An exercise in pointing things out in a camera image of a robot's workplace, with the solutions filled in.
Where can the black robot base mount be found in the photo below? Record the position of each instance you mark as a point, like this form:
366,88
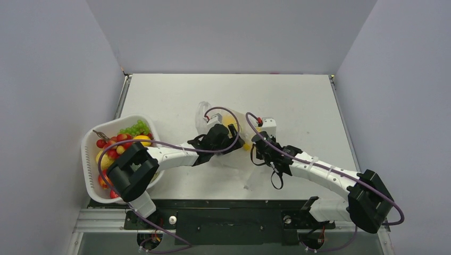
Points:
238,222

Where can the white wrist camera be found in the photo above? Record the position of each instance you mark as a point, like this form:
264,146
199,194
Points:
268,125
214,120

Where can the clear printed plastic bag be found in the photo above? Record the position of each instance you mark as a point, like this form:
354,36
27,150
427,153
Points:
238,161

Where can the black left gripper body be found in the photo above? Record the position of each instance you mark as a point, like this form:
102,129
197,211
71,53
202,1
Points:
227,142

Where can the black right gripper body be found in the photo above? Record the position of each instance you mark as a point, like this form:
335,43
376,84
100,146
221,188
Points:
261,148

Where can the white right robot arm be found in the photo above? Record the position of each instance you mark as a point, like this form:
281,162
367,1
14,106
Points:
365,200

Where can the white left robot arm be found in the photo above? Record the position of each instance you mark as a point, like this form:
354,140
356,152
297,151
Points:
133,171

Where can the green fake grapes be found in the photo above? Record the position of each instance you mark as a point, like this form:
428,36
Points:
138,128

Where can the white plastic basket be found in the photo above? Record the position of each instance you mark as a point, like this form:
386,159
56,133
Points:
89,151

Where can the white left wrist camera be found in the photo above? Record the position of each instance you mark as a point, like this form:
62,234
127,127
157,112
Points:
214,120

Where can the yellow fake lemon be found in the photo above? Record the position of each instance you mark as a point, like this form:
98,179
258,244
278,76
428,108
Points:
230,123
106,162

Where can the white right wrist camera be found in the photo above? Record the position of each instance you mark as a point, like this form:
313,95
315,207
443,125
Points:
268,125

